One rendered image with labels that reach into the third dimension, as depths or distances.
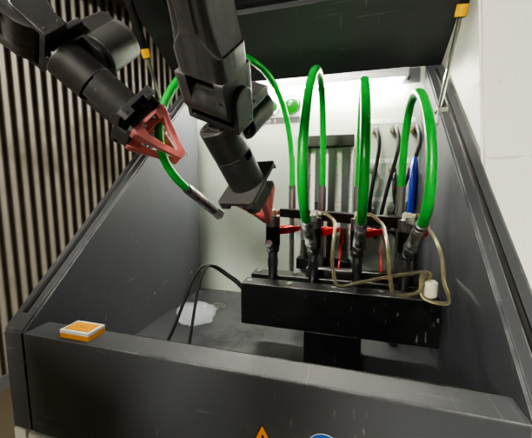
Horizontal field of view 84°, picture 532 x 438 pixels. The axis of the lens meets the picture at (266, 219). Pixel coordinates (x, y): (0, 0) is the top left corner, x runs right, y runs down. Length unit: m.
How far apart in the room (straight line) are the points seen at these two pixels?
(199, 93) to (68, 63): 0.20
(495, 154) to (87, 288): 0.74
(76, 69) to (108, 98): 0.05
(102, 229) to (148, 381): 0.31
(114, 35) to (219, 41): 0.24
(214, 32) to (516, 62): 0.52
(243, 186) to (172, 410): 0.31
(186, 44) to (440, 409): 0.44
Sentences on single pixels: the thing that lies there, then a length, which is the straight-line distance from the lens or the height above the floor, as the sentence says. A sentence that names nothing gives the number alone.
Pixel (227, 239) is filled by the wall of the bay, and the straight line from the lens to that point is 0.93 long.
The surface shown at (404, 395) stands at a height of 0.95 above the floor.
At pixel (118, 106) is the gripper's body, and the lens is 0.49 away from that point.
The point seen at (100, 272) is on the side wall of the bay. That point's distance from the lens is 0.66.
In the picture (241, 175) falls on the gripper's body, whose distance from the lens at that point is 0.45.
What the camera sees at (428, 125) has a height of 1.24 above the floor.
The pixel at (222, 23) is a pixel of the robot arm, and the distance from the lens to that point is 0.34.
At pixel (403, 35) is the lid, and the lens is 0.86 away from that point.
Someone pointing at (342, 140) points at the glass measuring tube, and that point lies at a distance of 0.81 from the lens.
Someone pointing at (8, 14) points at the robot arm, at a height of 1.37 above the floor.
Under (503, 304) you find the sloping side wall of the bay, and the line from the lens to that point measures 0.44.
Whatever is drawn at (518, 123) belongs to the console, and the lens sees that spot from 0.65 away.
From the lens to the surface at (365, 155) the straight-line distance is 0.41.
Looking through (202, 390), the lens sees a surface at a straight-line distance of 0.42.
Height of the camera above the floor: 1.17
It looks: 7 degrees down
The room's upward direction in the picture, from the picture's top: straight up
